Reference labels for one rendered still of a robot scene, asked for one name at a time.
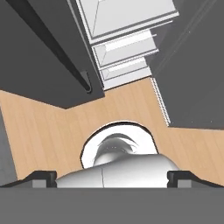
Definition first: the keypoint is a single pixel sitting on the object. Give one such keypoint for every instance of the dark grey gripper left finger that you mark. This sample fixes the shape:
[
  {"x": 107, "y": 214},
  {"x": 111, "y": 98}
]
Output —
[{"x": 43, "y": 177}]

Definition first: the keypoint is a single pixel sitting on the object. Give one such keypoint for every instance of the dark grey fridge door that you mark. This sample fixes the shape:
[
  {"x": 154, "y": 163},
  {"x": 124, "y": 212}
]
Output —
[{"x": 32, "y": 55}]

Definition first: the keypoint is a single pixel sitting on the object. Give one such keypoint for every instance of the dark grey fridge body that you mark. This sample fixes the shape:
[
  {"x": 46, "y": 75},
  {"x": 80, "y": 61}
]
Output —
[{"x": 195, "y": 64}]

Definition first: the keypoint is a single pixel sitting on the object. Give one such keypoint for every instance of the small white fridge shelf bin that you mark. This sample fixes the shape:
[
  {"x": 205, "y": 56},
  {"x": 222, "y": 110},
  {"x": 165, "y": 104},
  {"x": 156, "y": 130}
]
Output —
[{"x": 125, "y": 74}]

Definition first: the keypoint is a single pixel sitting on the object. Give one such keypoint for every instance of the large white fridge shelf bin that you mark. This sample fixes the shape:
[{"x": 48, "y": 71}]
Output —
[{"x": 128, "y": 14}]

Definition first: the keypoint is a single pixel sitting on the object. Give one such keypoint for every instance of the white round domed object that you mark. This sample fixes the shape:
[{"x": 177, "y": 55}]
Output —
[{"x": 125, "y": 172}]

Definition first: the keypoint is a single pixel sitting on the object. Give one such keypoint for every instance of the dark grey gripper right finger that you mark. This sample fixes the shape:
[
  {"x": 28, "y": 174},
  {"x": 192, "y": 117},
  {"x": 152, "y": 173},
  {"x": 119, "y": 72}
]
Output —
[{"x": 179, "y": 177}]

